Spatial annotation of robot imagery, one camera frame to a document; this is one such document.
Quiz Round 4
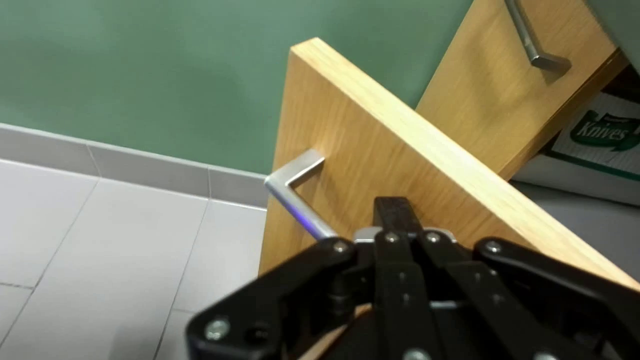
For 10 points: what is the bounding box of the steel cupboard door handle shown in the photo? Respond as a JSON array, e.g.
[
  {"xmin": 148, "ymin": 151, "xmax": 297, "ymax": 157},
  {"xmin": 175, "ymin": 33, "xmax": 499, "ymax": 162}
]
[{"xmin": 501, "ymin": 0, "xmax": 573, "ymax": 76}]

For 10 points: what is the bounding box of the steel handle of open door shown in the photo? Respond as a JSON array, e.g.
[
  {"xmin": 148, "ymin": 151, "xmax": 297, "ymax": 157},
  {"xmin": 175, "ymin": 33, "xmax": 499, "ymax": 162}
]
[{"xmin": 262, "ymin": 148, "xmax": 340, "ymax": 245}]

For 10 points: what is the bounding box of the grey wall baseboard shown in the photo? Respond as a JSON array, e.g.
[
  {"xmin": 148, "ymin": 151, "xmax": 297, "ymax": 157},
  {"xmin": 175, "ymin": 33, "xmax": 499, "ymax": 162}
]
[{"xmin": 0, "ymin": 123, "xmax": 270, "ymax": 211}]

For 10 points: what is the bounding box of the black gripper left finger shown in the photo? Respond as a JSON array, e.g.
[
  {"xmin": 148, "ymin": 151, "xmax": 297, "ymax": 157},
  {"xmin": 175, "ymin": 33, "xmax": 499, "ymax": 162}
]
[{"xmin": 183, "ymin": 194, "xmax": 425, "ymax": 360}]

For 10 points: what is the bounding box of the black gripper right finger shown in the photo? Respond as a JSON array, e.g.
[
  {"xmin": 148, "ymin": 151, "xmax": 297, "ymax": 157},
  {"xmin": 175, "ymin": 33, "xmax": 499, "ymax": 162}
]
[{"xmin": 419, "ymin": 229, "xmax": 640, "ymax": 360}]

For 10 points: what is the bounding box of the wooden cupboard door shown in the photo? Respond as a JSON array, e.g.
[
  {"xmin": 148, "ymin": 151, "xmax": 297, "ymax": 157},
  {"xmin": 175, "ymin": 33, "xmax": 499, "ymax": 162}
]
[
  {"xmin": 414, "ymin": 0, "xmax": 629, "ymax": 183},
  {"xmin": 258, "ymin": 37, "xmax": 640, "ymax": 360}
]

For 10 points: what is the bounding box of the white box green print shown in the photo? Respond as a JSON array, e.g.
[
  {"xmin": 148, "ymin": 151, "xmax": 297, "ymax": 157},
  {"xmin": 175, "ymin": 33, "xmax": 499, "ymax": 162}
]
[{"xmin": 509, "ymin": 89, "xmax": 640, "ymax": 208}]

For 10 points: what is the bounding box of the closed wooden cupboard door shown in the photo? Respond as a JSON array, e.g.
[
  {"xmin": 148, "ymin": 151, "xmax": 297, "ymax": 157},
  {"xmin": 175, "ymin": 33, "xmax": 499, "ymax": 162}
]
[{"xmin": 414, "ymin": 0, "xmax": 629, "ymax": 183}]

